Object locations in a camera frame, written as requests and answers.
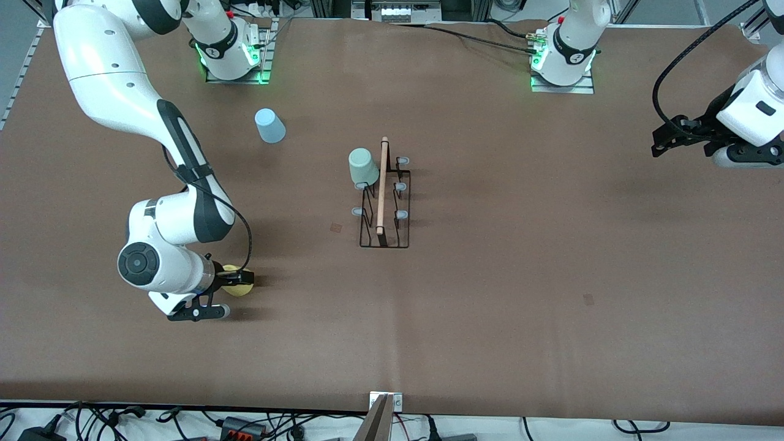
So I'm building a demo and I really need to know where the pale green plastic cup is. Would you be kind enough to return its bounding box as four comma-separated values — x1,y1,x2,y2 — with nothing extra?
348,148,380,187

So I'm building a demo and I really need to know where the orange and black connector box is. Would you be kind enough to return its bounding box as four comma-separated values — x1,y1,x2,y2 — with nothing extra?
220,416,267,439

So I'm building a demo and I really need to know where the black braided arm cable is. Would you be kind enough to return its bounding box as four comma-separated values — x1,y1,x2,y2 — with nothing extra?
652,0,763,135
160,144,254,274

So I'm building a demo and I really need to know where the aluminium frame extrusion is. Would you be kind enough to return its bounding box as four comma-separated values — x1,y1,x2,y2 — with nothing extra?
740,5,774,41
21,0,62,29

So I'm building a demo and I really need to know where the white power strip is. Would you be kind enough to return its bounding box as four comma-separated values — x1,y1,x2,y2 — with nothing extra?
369,2,424,20

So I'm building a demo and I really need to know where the black power cable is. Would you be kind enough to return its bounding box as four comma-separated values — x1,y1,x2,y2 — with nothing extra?
389,20,540,57

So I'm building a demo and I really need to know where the yellow plastic cup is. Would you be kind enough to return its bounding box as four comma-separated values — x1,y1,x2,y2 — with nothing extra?
220,265,255,298

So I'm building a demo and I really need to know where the perforated metal strip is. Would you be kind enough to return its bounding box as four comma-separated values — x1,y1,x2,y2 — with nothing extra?
0,24,47,130

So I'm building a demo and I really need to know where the grey camera mount beam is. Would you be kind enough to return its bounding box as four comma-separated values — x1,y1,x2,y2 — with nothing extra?
352,394,396,441

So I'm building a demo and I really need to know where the black wire cup holder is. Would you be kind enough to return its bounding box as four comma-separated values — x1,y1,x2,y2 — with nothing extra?
351,136,411,249

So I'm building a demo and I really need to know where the light blue plastic cup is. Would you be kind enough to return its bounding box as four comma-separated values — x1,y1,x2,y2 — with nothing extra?
254,108,287,145

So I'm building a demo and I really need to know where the silver metal mount bracket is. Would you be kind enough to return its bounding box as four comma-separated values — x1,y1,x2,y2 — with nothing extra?
369,391,404,412

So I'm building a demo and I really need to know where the black power adapter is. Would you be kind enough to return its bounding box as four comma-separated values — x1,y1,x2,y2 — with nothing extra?
18,425,66,441

